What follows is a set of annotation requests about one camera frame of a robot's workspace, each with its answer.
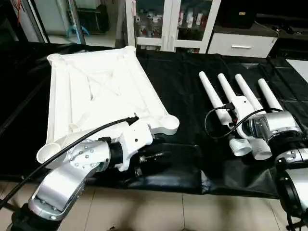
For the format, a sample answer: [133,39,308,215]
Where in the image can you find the white plastic table leg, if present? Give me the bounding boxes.
[198,71,252,157]
[217,73,273,161]
[257,78,285,112]
[235,74,265,115]

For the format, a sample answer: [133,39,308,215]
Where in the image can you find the white plastic table top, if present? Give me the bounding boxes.
[36,45,180,165]

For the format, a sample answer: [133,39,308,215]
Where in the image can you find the black work mat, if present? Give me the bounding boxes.
[0,40,308,200]

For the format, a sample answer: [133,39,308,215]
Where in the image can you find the white drawer cabinet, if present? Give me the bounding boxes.
[207,25,279,58]

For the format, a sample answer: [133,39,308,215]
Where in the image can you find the white flat board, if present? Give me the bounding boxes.
[286,59,308,85]

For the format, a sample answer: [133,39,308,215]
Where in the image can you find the black low desk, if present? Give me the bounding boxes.
[255,13,308,57]

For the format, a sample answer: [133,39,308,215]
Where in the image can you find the white glass door cabinet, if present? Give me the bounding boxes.
[125,0,222,54]

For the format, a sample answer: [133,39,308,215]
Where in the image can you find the black storage unit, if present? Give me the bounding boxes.
[77,4,111,34]

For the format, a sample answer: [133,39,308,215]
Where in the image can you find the grey pole stand blue brackets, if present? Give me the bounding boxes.
[66,0,91,45]

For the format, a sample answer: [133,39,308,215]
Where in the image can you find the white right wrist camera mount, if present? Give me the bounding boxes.
[224,95,267,140]

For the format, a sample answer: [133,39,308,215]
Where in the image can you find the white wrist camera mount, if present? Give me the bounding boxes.
[224,95,267,140]
[117,121,154,172]

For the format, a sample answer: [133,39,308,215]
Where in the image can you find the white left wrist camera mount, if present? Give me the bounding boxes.
[117,121,154,172]

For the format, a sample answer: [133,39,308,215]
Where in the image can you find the red cord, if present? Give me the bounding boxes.
[15,0,25,21]

